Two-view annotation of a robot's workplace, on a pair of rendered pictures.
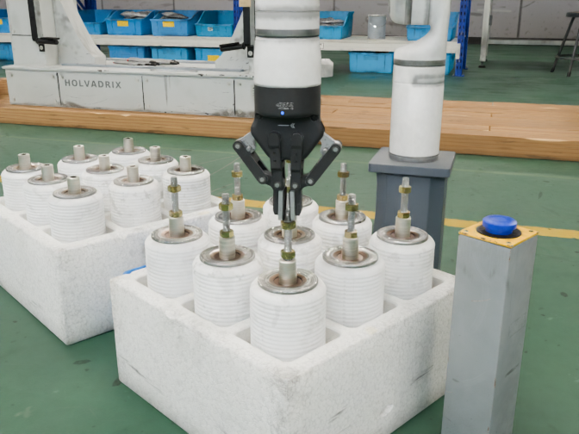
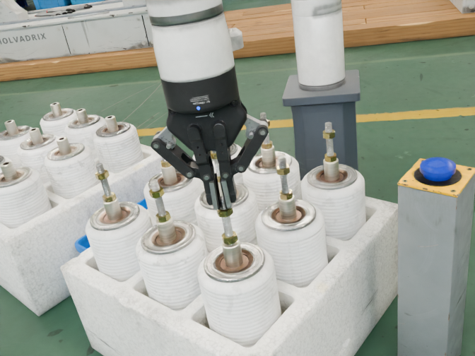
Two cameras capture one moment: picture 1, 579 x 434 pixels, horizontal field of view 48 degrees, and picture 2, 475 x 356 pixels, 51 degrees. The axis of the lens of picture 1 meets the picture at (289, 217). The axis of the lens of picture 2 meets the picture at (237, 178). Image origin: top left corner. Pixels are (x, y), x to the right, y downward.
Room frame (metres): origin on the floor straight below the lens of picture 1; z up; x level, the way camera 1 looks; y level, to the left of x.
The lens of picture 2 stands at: (0.25, 0.00, 0.63)
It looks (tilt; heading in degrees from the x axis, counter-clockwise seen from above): 28 degrees down; 358
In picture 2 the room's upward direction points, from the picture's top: 10 degrees counter-clockwise
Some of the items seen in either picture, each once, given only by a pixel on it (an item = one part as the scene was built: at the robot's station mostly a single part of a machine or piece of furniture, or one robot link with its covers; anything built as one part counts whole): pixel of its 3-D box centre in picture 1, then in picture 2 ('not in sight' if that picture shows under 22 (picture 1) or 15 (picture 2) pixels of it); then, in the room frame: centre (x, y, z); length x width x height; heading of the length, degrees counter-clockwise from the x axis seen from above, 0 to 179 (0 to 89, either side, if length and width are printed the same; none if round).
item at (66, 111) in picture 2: (128, 151); (58, 114); (1.46, 0.37, 0.25); 0.08 x 0.08 x 0.01
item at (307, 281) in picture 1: (288, 281); (234, 261); (0.74, 0.00, 0.25); 0.08 x 0.08 x 0.01
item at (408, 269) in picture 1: (399, 291); (335, 226); (0.90, -0.17, 0.16); 0.10 x 0.10 x 0.18
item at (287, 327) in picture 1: (288, 345); (244, 316); (0.74, 0.00, 0.16); 0.10 x 0.10 x 0.18
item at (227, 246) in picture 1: (227, 247); (166, 229); (0.82, 0.08, 0.26); 0.02 x 0.02 x 0.03
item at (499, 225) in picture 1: (499, 226); (437, 171); (0.75, -0.26, 0.32); 0.04 x 0.04 x 0.02
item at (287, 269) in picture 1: (288, 271); (232, 253); (0.74, 0.00, 0.26); 0.02 x 0.02 x 0.03
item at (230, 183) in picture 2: (303, 194); (235, 179); (0.73, -0.02, 0.37); 0.03 x 0.01 x 0.05; 81
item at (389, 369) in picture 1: (289, 331); (239, 279); (0.90, 0.00, 0.09); 0.39 x 0.39 x 0.18; 44
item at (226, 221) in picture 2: (288, 240); (227, 224); (0.74, 0.00, 0.31); 0.01 x 0.01 x 0.08
